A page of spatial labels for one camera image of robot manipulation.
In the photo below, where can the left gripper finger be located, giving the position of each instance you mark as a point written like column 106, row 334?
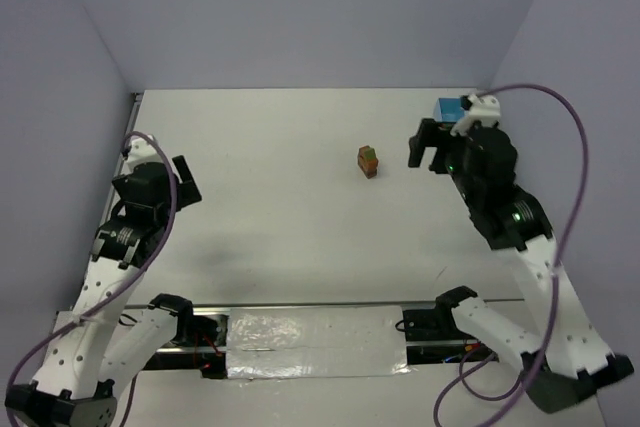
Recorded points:
column 186, row 179
column 185, row 194

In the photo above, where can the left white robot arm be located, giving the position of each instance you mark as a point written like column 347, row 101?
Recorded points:
column 85, row 373

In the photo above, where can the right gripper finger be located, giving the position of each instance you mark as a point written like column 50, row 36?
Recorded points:
column 423, row 138
column 440, row 140

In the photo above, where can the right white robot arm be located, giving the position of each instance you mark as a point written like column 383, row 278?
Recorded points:
column 564, row 361

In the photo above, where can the aluminium mounting rail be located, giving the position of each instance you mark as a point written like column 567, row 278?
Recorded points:
column 211, row 309

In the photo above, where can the blue plastic box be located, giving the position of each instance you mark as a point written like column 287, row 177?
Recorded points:
column 448, row 109

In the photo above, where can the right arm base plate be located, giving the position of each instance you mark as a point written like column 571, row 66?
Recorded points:
column 433, row 324

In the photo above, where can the silver tape sheet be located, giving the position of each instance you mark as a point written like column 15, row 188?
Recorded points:
column 315, row 342

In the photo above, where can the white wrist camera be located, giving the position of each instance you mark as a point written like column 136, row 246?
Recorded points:
column 139, row 151
column 481, row 110

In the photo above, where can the orange arch block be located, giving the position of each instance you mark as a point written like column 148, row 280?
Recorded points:
column 369, row 166

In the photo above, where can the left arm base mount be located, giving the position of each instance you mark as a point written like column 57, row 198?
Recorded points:
column 205, row 346

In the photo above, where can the green wedge block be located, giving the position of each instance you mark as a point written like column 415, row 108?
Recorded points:
column 367, row 154

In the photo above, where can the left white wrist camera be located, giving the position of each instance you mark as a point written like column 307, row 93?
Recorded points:
column 139, row 151

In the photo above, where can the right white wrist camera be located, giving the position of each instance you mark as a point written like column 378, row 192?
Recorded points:
column 481, row 110

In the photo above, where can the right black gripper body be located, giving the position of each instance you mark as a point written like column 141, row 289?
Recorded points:
column 439, row 142

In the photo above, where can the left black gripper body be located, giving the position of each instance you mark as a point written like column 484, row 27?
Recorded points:
column 163, row 182

